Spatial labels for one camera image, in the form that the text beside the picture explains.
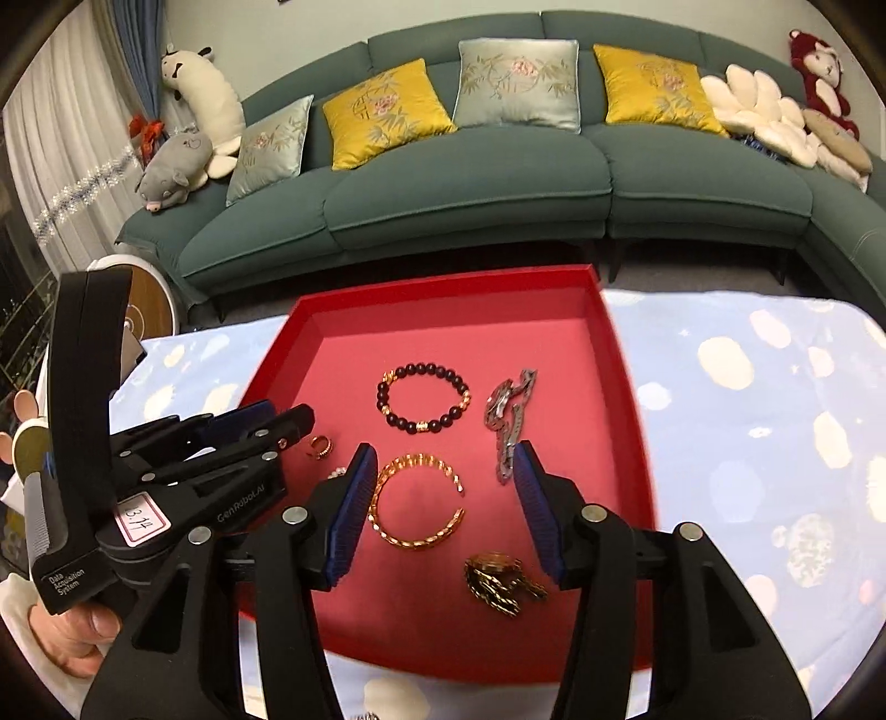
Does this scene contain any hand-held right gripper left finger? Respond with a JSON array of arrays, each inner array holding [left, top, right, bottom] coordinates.
[[79, 443, 380, 720]]

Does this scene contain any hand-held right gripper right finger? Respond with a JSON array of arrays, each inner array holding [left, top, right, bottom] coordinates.
[[512, 439, 814, 720]]

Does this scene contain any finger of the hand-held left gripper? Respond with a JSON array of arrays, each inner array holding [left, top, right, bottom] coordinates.
[[130, 405, 316, 497], [111, 400, 278, 461]]

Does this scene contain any gold watch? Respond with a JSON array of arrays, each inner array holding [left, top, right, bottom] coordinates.
[[463, 552, 549, 617]]

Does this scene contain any gold twisted bangle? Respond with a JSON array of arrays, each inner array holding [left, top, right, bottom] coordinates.
[[372, 452, 466, 553]]

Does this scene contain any silver watch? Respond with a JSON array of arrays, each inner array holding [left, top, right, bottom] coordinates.
[[483, 369, 539, 486]]

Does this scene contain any dark bead bracelet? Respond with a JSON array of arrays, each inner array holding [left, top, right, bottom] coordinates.
[[375, 362, 473, 437]]

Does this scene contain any red cardboard box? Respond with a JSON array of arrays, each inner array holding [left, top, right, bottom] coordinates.
[[239, 264, 657, 683]]

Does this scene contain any person's left hand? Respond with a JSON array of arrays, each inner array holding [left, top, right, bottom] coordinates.
[[28, 602, 122, 677]]

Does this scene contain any white eared device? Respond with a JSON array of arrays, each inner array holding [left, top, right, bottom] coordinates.
[[0, 389, 53, 575]]

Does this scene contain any white machine with wooden disc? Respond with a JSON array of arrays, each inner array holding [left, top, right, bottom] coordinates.
[[83, 253, 184, 347]]

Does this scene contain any planet printed tablecloth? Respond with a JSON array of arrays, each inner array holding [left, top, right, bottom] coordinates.
[[14, 287, 886, 720]]

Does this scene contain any silver tinsel garland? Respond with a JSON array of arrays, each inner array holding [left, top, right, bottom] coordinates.
[[31, 148, 140, 243]]

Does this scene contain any grey pig plush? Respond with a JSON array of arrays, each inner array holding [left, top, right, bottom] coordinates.
[[135, 130, 214, 214]]

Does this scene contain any grey-green embroidered cushion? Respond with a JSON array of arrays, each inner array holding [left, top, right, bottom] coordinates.
[[226, 95, 315, 207], [453, 38, 583, 135]]

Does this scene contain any red curtain bow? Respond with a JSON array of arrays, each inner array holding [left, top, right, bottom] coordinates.
[[129, 114, 167, 167]]

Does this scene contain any white curtain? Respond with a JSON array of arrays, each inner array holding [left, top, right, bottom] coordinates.
[[3, 0, 150, 271]]

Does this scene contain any green sofa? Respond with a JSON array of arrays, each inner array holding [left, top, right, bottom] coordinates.
[[114, 10, 886, 326]]

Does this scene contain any white cow plush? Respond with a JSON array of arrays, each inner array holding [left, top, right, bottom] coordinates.
[[161, 46, 246, 191]]

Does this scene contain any yellow embroidered cushion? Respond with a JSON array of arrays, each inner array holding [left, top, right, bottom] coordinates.
[[593, 43, 728, 136], [322, 58, 459, 171]]

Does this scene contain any blue curtain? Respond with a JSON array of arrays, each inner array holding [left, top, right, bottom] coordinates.
[[97, 0, 174, 122]]

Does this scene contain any dark blue patterned cloth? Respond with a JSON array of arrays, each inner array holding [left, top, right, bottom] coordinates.
[[732, 131, 790, 162]]

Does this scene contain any brown and white flower cushion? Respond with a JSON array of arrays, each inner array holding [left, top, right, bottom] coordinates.
[[803, 107, 874, 193]]

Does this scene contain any red monkey plush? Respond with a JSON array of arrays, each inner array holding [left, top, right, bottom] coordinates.
[[789, 29, 854, 143]]

